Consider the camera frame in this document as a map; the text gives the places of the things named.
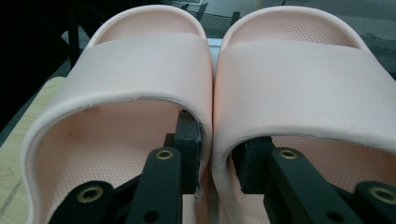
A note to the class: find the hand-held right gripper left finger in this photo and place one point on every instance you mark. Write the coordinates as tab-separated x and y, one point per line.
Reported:
162	186

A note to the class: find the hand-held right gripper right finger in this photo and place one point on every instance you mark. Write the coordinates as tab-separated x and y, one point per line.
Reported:
295	186

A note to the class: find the pink slide slipper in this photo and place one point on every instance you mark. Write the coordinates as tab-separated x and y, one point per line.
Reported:
140	68
299	81

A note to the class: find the black tripod stand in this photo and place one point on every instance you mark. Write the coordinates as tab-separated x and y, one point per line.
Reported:
74	37

